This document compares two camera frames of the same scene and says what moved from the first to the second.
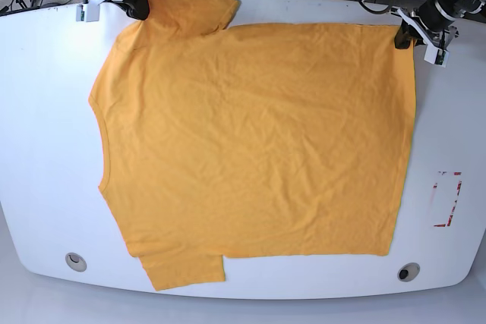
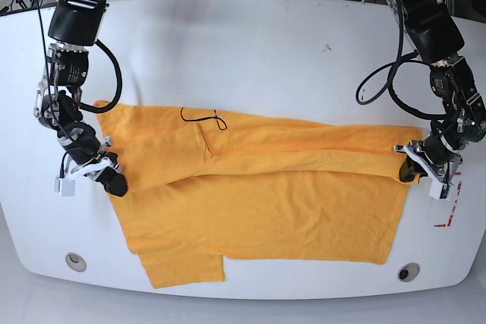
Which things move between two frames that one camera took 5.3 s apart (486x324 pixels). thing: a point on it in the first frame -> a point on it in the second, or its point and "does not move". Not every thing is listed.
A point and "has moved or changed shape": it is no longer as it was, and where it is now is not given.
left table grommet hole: x=76 y=262 does not move
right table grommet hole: x=408 y=272 does not move
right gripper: x=440 y=39 -> x=444 y=171
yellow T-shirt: x=258 y=140 has moved or changed shape
